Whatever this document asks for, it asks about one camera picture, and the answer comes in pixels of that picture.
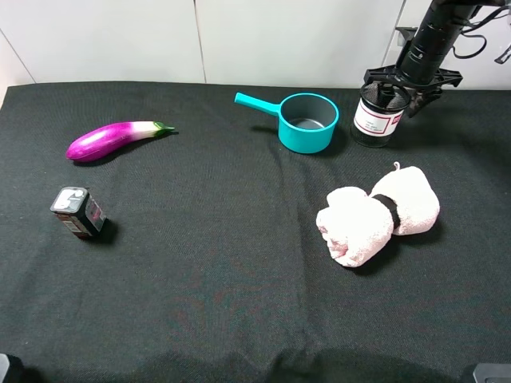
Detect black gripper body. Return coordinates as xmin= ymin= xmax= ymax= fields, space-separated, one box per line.
xmin=364 ymin=7 xmax=462 ymax=89

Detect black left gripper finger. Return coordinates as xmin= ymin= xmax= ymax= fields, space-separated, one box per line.
xmin=377 ymin=84 xmax=395 ymax=109

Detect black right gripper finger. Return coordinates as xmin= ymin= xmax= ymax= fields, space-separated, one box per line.
xmin=406 ymin=88 xmax=442 ymax=118

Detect black mesh pen cup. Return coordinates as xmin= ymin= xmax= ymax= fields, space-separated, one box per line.
xmin=351 ymin=81 xmax=410 ymax=148

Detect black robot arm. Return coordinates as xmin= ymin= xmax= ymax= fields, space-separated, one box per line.
xmin=364 ymin=1 xmax=510 ymax=117

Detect grey object bottom right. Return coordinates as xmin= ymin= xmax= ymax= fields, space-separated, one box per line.
xmin=472 ymin=363 xmax=511 ymax=383

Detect grey object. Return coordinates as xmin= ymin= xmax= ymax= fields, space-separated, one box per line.
xmin=0 ymin=353 xmax=10 ymax=383
xmin=472 ymin=363 xmax=511 ymax=383

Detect grey object bottom left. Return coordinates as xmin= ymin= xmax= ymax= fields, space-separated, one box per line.
xmin=0 ymin=353 xmax=10 ymax=383

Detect teal saucepan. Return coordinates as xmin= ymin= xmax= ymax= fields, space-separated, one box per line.
xmin=234 ymin=93 xmax=340 ymax=154

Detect black band on towel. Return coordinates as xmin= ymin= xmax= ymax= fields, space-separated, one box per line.
xmin=372 ymin=194 xmax=401 ymax=229

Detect rolled pink towel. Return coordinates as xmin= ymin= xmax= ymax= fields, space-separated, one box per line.
xmin=316 ymin=161 xmax=440 ymax=268

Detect black tablecloth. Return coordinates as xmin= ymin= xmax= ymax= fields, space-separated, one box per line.
xmin=1 ymin=82 xmax=510 ymax=382

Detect purple toy eggplant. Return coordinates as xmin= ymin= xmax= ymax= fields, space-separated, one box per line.
xmin=65 ymin=121 xmax=175 ymax=163

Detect small black box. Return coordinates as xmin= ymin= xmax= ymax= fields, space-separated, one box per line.
xmin=50 ymin=187 xmax=106 ymax=239

